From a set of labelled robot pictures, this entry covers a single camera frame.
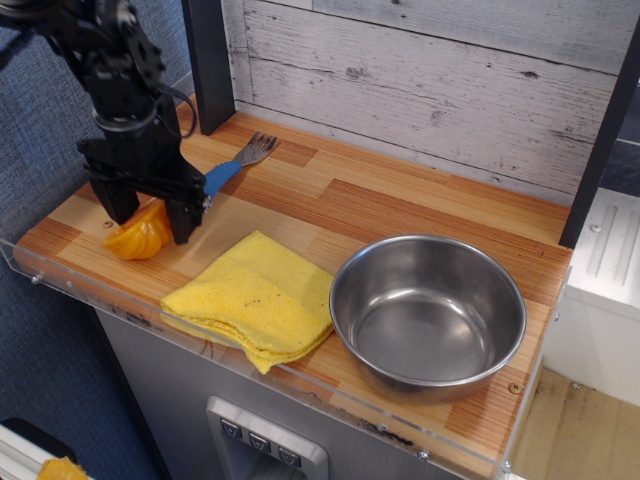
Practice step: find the stainless steel bowl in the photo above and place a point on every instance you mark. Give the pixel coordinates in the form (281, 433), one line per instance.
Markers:
(427, 319)

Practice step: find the dark right shelf post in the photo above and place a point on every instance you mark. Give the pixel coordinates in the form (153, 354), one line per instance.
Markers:
(621, 97)

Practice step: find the blue handled metal fork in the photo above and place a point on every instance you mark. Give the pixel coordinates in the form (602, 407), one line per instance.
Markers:
(257, 149)

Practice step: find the dark shelf post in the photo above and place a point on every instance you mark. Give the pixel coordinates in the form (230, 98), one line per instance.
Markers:
(207, 44)
(621, 97)

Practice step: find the clear acrylic edge guard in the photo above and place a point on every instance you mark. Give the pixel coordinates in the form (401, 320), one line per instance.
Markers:
(325, 194)

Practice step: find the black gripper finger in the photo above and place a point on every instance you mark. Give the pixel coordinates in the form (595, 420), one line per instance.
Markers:
(185, 215)
(118, 199)

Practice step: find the orange object bottom left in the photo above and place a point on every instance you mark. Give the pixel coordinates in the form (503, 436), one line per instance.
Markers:
(61, 469)

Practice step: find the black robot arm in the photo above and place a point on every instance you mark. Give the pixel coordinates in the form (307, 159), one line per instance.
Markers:
(107, 51)

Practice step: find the grey toy dispenser panel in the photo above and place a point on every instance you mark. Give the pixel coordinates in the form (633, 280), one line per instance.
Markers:
(251, 447)

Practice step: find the white toy sink cabinet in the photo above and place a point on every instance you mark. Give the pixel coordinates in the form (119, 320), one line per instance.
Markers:
(593, 338)

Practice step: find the dark left shelf post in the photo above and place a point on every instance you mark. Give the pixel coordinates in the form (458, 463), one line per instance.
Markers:
(207, 44)

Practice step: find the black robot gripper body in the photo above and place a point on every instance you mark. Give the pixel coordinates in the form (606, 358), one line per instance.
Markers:
(145, 153)

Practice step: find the orange plastic toy orange half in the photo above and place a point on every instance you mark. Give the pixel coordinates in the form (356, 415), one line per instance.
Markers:
(143, 235)

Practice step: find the yellow folded cloth napkin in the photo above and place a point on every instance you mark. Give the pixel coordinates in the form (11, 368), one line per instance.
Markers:
(260, 296)

